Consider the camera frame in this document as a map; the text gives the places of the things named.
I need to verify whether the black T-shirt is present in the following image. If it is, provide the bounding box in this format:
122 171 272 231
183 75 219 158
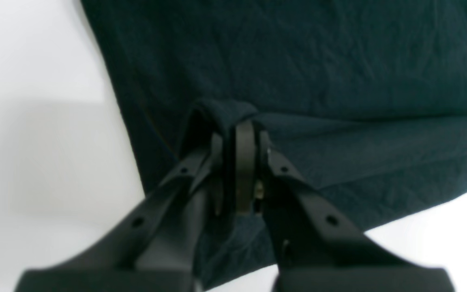
80 0 467 291

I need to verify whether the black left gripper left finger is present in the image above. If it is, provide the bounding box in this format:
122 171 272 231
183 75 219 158
15 133 223 292

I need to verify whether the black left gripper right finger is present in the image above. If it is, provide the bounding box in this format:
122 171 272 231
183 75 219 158
235 120 455 292

